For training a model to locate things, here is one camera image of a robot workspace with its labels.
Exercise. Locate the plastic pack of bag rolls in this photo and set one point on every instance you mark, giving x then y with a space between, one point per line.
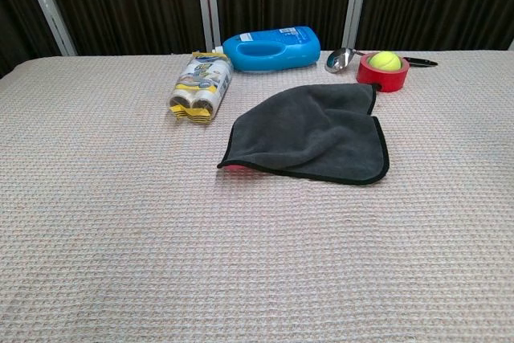
201 82

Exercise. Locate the red tape roll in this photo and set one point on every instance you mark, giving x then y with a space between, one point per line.
381 80

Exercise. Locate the beige woven tablecloth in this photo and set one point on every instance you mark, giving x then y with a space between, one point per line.
160 238

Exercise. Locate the yellow tennis ball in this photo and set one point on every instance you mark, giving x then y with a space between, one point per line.
385 61

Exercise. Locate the grey and red cloth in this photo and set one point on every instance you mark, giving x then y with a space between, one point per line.
313 134

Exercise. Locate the blue detergent bottle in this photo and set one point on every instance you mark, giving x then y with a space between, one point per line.
289 51

